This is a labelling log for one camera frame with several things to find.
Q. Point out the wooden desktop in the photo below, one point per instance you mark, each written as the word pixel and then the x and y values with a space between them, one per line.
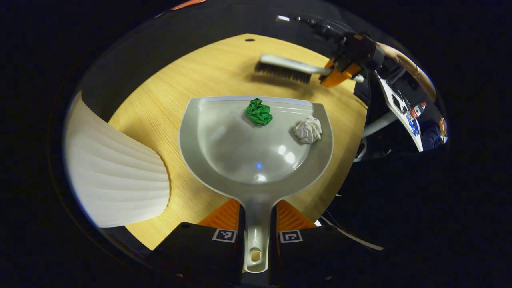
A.
pixel 200 76

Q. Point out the white ribbed garbage bin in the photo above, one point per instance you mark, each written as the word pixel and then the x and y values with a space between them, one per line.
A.
pixel 116 180

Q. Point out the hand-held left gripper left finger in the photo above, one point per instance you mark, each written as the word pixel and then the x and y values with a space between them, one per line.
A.
pixel 241 230

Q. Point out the small white broom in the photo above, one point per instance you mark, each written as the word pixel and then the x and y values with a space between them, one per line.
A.
pixel 280 62

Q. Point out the white paper ball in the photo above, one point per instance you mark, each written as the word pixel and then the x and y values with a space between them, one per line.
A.
pixel 308 129

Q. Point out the red label bottle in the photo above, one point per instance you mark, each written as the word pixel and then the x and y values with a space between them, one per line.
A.
pixel 418 108

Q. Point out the grey plastic dustpan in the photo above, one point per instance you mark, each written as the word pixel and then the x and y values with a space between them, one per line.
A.
pixel 248 156

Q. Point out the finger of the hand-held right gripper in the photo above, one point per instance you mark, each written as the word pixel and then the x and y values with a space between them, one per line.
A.
pixel 335 64
pixel 336 78

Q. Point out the green paper ball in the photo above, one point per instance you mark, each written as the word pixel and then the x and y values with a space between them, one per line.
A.
pixel 259 112

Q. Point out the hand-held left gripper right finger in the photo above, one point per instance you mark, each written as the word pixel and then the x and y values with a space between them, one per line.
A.
pixel 274 232

